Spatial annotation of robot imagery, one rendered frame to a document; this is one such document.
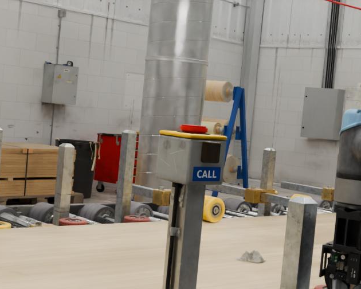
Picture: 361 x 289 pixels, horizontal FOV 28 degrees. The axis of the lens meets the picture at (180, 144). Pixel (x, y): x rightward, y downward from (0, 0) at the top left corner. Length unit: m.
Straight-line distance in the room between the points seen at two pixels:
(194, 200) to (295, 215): 0.25
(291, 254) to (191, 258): 0.24
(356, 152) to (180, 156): 0.30
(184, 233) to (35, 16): 8.58
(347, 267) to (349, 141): 0.19
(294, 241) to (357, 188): 0.15
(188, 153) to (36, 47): 8.58
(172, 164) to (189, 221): 0.09
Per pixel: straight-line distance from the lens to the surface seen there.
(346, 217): 1.14
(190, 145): 0.98
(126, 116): 10.58
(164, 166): 1.01
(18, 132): 9.42
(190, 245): 1.03
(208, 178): 1.00
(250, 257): 1.77
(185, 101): 5.32
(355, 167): 1.15
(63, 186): 2.18
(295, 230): 1.21
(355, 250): 1.14
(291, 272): 1.22
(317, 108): 11.59
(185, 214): 1.01
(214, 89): 8.59
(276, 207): 3.41
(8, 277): 1.44
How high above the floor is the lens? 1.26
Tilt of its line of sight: 3 degrees down
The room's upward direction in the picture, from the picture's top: 5 degrees clockwise
